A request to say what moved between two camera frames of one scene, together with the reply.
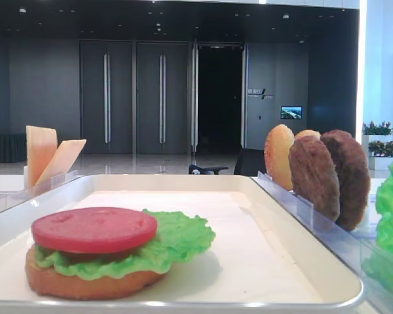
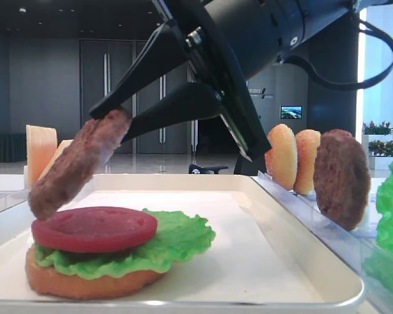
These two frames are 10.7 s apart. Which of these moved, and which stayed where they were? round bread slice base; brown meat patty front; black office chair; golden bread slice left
Moved: brown meat patty front
Stayed: round bread slice base; black office chair; golden bread slice left
